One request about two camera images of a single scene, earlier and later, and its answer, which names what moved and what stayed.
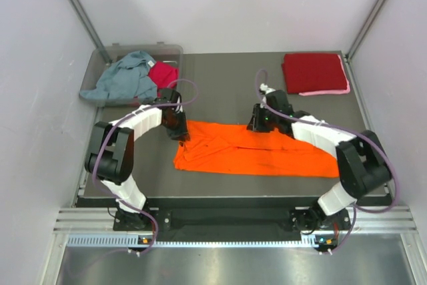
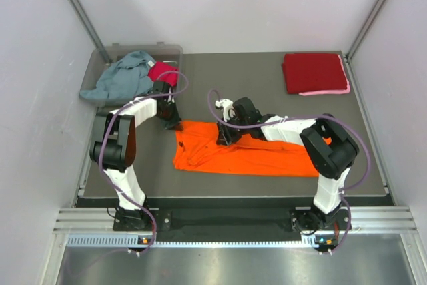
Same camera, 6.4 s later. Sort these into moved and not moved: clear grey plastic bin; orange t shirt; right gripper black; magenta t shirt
Moved: right gripper black
Not moved: clear grey plastic bin; magenta t shirt; orange t shirt
